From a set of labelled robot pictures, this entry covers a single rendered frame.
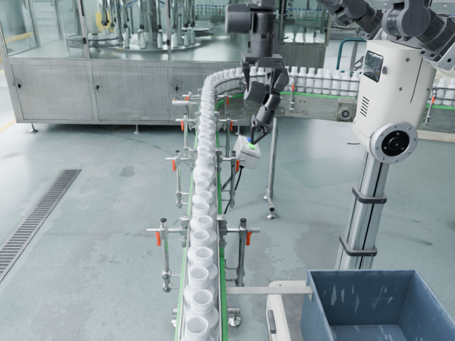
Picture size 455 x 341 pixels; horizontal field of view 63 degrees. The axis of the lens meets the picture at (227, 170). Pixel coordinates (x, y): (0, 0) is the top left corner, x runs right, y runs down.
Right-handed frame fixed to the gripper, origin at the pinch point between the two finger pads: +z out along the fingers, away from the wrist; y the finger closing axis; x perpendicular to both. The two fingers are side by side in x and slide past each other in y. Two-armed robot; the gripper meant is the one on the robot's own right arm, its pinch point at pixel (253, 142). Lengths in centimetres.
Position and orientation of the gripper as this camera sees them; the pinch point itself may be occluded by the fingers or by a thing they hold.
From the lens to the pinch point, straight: 139.4
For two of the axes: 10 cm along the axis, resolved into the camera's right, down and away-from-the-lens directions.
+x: 9.3, 3.1, 1.9
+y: 0.4, 4.4, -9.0
